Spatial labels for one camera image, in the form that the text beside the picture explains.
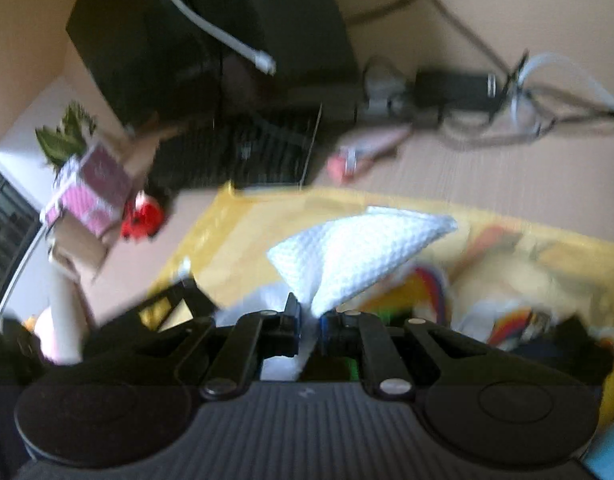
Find brown cardboard box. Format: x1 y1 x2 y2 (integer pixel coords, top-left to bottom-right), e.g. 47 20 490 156
47 127 183 283

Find pale cylindrical object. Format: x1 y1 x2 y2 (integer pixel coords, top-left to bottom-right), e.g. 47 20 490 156
36 260 85 365

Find white waffle towel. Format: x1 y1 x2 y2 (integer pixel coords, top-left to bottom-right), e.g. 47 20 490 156
214 206 459 381

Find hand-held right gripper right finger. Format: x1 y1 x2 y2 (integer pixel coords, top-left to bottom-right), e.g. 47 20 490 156
319 309 494 400

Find black keyboard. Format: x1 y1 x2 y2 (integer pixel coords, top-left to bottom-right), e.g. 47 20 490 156
150 102 324 192

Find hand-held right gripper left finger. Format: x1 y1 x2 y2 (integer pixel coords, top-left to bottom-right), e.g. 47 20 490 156
176 292 304 402

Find thin white cable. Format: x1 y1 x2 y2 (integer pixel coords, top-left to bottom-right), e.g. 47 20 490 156
137 0 278 75

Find red toy car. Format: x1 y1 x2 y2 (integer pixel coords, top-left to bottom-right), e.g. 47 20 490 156
121 191 167 242

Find pink tube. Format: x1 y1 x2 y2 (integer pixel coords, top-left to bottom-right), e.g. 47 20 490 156
327 127 413 183

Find dark shelf rack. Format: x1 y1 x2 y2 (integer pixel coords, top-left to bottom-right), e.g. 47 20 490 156
0 157 44 321

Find pink patterned box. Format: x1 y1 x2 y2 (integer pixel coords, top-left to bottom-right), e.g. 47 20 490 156
40 140 148 238

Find thick white cable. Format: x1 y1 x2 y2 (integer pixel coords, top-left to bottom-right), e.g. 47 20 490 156
509 51 614 133

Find black power adapter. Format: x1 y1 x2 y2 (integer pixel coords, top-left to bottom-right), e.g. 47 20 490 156
414 69 498 112

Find yellow printed cloth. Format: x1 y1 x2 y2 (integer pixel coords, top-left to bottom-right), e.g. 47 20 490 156
152 182 614 431

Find green plant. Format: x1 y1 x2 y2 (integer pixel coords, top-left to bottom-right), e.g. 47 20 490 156
34 101 99 171

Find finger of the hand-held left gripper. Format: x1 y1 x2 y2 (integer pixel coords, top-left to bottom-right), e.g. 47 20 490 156
87 275 220 358

